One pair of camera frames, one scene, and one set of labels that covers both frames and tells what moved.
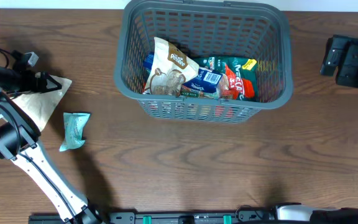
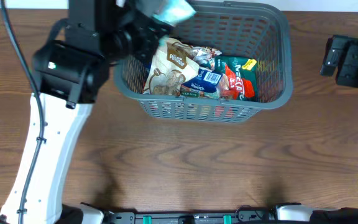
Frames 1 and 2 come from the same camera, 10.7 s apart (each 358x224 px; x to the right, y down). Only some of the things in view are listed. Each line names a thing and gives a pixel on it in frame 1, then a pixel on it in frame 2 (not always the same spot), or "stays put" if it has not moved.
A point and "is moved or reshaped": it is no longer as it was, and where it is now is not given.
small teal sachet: (74, 124) is moved or reshaped
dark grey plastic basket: (254, 29) stays put
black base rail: (199, 217) stays put
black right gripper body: (354, 63) stays put
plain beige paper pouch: (40, 106) is moved or reshaped
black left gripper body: (15, 80) → (135, 45)
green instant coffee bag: (241, 74) stays put
